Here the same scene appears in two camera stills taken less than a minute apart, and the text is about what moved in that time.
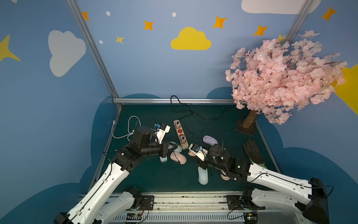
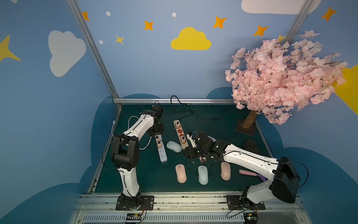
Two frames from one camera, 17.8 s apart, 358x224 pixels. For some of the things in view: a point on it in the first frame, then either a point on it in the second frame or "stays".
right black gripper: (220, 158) → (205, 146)
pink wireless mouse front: (178, 157) → (181, 172)
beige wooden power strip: (180, 134) stays
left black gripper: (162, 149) → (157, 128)
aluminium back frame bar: (173, 101) stays
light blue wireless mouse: (203, 175) stays
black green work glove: (253, 152) stays
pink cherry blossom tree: (273, 78) stays
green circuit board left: (134, 216) stays
